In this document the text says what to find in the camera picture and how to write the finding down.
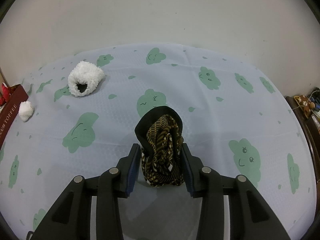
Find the brown floral pouch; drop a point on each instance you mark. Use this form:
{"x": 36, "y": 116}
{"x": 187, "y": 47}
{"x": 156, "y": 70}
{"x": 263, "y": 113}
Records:
{"x": 302, "y": 101}

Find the dark wooden cabinet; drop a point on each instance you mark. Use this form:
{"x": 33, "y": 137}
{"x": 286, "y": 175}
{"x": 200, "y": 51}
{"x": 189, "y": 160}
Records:
{"x": 313, "y": 135}

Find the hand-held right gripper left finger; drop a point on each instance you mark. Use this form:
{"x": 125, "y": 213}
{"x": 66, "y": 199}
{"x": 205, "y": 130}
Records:
{"x": 133, "y": 170}

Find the white fluffy scrunchie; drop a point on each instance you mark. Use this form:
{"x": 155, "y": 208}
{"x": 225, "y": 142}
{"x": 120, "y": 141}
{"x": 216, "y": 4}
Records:
{"x": 87, "y": 75}

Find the red plush toy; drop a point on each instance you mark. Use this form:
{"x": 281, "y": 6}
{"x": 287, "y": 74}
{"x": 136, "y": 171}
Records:
{"x": 4, "y": 92}

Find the small white fluffy ball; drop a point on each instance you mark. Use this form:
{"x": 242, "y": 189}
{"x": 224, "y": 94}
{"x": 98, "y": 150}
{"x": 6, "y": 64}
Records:
{"x": 25, "y": 111}

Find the black and gold patterned scarf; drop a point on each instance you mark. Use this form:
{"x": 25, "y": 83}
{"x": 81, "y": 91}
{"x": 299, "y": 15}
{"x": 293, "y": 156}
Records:
{"x": 160, "y": 142}

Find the red and gold tin box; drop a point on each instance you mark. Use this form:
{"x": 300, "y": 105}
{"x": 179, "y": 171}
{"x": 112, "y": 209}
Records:
{"x": 10, "y": 115}

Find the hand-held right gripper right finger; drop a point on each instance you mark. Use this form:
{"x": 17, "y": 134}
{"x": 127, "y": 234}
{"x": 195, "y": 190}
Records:
{"x": 187, "y": 172}

